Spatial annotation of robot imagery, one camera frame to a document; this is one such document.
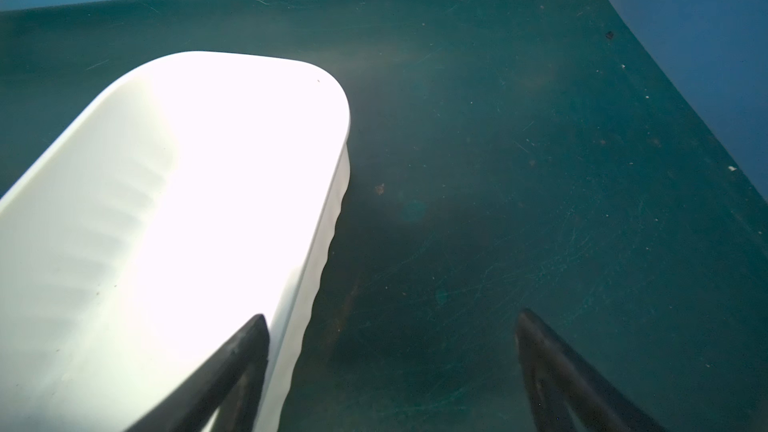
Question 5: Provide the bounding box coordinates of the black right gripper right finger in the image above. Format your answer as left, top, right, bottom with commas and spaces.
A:
515, 309, 665, 431

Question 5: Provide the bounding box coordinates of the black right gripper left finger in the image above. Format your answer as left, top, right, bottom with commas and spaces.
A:
129, 314, 270, 431

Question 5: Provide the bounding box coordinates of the white tray far right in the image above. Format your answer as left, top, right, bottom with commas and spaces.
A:
1, 51, 350, 431

